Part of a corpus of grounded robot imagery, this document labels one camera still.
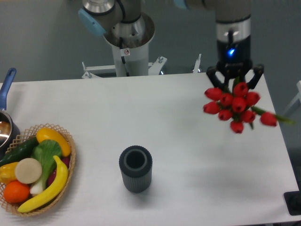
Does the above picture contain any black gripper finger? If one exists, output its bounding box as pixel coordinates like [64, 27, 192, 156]
[206, 66, 225, 90]
[244, 63, 264, 89]

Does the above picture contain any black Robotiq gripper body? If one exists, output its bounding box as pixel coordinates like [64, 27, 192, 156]
[216, 37, 253, 82]

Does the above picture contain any red tulip bouquet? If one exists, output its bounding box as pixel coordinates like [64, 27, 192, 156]
[203, 79, 294, 134]

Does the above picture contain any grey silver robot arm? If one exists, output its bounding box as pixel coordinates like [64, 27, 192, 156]
[78, 0, 264, 89]

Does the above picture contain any dark grey ribbed vase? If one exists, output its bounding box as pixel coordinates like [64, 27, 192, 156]
[119, 145, 153, 193]

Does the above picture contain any black device at table edge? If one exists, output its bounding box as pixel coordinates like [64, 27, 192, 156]
[284, 191, 301, 216]

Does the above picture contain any dark red plastic vegetable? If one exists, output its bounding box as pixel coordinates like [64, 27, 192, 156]
[47, 156, 70, 187]

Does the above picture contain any yellow plastic squash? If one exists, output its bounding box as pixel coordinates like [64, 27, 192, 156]
[36, 128, 71, 157]

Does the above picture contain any green plastic bok choy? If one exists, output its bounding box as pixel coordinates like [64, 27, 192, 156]
[30, 139, 62, 196]

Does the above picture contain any yellow plastic banana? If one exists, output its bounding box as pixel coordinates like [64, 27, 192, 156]
[17, 155, 68, 213]

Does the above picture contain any green plastic cucumber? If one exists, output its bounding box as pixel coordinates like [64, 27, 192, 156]
[0, 137, 39, 167]

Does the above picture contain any beige round disc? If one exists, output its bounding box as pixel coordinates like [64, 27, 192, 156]
[15, 158, 42, 184]

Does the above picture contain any yellow plastic bell pepper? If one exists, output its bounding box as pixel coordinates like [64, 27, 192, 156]
[0, 162, 18, 184]

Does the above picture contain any orange plastic fruit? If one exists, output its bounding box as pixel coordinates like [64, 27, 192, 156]
[3, 180, 30, 203]

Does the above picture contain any woven wicker basket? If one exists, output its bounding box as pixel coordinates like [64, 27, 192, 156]
[0, 123, 76, 217]

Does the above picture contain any white frame at right edge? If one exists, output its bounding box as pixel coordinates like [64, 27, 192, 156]
[282, 81, 301, 117]

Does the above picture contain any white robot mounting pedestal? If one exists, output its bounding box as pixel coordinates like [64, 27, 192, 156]
[82, 42, 167, 79]

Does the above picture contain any blue handled saucepan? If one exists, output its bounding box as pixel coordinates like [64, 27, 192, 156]
[0, 68, 20, 159]

